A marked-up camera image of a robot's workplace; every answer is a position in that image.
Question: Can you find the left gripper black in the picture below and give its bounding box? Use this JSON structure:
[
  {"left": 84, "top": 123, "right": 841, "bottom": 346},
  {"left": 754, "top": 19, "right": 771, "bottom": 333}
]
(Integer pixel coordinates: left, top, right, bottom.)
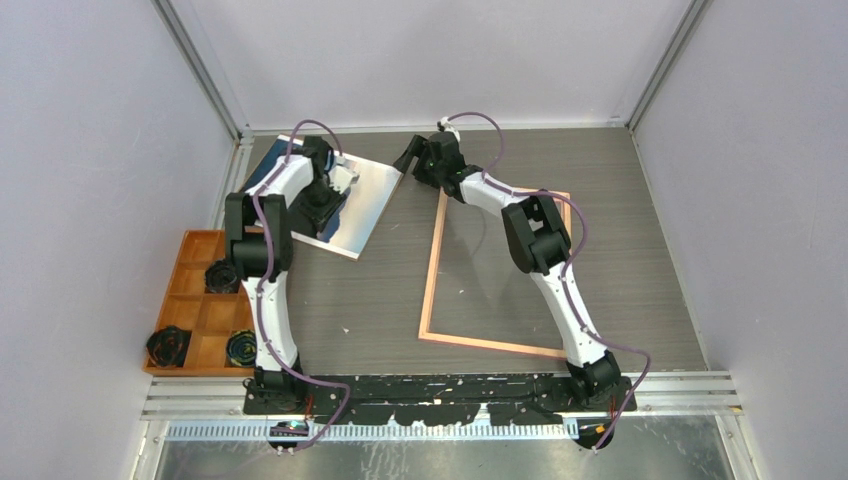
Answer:
[{"left": 299, "top": 179, "right": 347, "bottom": 232}]

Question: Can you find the orange compartment tray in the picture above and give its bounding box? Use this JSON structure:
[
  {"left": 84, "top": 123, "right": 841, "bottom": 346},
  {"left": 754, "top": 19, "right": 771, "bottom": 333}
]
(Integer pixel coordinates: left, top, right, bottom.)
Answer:
[{"left": 142, "top": 230, "right": 254, "bottom": 378}]

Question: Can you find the black coiled cable upper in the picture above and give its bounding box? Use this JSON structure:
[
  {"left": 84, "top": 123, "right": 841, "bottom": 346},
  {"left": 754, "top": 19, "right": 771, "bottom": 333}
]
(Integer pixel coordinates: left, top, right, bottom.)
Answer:
[{"left": 203, "top": 257, "right": 243, "bottom": 295}]

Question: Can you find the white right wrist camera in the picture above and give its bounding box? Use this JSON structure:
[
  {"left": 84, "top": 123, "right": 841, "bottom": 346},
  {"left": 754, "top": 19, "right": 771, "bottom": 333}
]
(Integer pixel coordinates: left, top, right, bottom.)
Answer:
[{"left": 436, "top": 116, "right": 461, "bottom": 142}]

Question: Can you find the black yellow coiled cable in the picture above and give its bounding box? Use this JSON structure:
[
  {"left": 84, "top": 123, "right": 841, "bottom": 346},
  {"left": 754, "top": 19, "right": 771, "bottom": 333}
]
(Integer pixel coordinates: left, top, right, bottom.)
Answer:
[{"left": 225, "top": 328, "right": 260, "bottom": 369}]

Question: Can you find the pink wooden picture frame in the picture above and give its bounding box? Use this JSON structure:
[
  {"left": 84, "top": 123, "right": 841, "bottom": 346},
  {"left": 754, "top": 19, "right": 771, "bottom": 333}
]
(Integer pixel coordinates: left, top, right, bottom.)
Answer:
[{"left": 417, "top": 192, "right": 565, "bottom": 361}]

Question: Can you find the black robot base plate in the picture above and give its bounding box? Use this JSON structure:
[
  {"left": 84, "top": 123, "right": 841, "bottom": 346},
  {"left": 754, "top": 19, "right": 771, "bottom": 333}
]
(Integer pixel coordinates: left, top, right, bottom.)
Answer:
[{"left": 242, "top": 373, "right": 636, "bottom": 427}]

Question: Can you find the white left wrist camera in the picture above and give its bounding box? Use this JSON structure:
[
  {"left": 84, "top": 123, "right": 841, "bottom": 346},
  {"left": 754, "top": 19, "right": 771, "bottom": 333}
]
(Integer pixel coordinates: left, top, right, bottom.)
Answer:
[{"left": 328, "top": 162, "right": 360, "bottom": 196}]

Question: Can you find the aluminium rail front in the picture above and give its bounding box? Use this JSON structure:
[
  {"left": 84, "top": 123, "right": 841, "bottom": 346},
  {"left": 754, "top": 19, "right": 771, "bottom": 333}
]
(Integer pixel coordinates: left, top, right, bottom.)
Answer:
[{"left": 141, "top": 372, "right": 742, "bottom": 419}]

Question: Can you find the black coiled cable bottom-left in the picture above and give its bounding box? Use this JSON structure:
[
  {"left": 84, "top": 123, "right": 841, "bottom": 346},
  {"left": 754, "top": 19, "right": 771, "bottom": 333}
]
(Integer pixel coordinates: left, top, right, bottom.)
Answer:
[{"left": 146, "top": 324, "right": 193, "bottom": 370}]

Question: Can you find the landscape photo print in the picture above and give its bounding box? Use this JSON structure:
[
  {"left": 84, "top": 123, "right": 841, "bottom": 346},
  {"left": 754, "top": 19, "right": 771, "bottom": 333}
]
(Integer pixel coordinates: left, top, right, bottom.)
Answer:
[{"left": 265, "top": 150, "right": 402, "bottom": 261}]

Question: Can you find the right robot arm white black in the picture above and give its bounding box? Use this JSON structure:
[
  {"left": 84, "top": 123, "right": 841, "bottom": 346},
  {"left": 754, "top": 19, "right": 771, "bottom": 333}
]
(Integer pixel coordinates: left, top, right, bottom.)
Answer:
[{"left": 393, "top": 131, "right": 623, "bottom": 411}]

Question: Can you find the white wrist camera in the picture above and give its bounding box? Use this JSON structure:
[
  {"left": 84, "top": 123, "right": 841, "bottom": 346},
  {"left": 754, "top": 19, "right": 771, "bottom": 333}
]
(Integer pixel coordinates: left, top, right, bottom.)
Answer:
[
  {"left": 436, "top": 116, "right": 461, "bottom": 142},
  {"left": 328, "top": 162, "right": 360, "bottom": 196}
]

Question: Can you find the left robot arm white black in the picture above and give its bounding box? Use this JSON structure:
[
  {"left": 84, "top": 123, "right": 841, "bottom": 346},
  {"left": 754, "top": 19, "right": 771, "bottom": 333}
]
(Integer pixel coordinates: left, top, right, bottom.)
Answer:
[{"left": 224, "top": 136, "right": 347, "bottom": 414}]

